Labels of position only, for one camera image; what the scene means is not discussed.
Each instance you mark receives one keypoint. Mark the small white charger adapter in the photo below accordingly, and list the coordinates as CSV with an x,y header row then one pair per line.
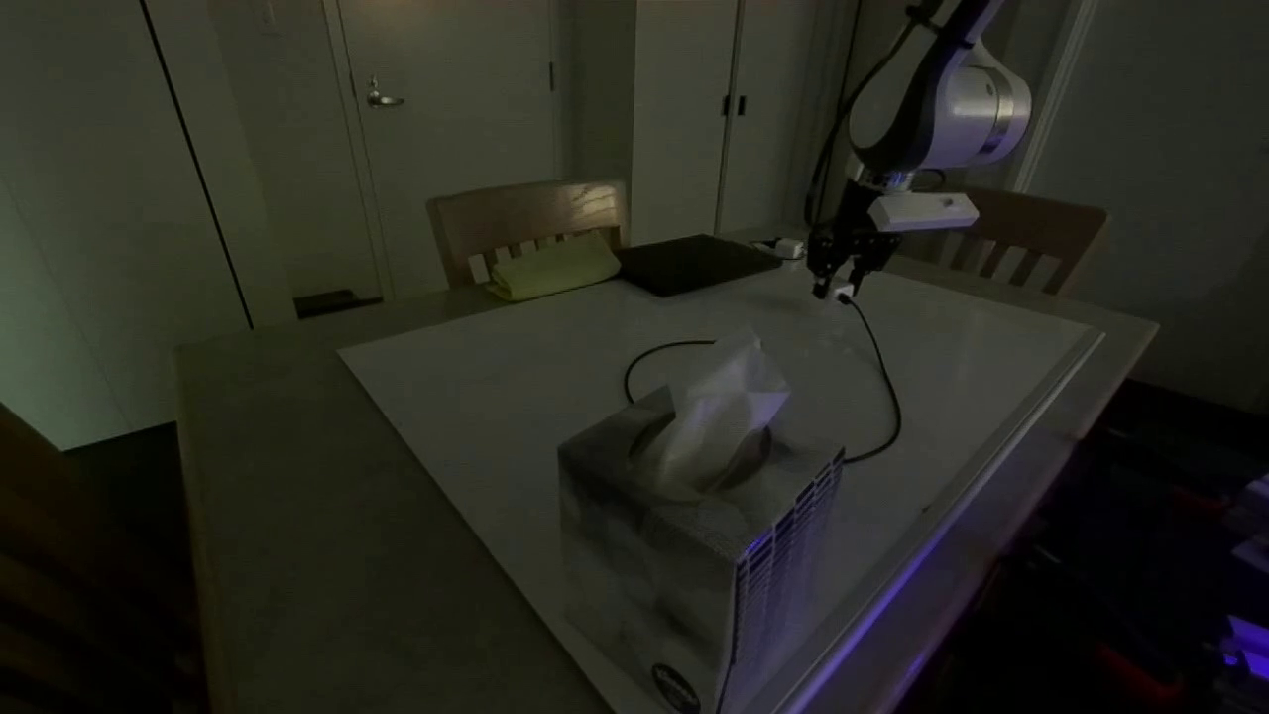
x,y
841,290

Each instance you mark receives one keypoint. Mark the white tissue sheet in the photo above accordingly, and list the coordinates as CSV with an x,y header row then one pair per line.
x,y
718,409

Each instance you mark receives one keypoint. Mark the wooden slatted chair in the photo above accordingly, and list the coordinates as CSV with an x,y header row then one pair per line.
x,y
528,211
1034,224

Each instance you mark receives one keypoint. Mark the small white gadget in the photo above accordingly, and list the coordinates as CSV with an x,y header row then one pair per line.
x,y
788,246

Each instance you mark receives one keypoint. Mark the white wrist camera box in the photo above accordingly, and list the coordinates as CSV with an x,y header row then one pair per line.
x,y
927,211

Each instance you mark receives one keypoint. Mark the yellow folded cloth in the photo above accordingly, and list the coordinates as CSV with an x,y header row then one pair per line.
x,y
558,267

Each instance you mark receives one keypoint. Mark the large white board mat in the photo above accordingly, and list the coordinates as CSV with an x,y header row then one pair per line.
x,y
528,371

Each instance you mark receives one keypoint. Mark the white double door cabinet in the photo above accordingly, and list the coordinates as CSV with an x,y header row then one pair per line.
x,y
681,121

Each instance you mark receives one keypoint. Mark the flat black pad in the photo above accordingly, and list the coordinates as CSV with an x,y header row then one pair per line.
x,y
696,263

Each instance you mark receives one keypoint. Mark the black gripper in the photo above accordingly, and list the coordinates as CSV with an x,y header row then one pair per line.
x,y
846,241

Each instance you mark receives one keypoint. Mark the grey marbled tissue box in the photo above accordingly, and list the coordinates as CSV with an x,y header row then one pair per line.
x,y
661,582

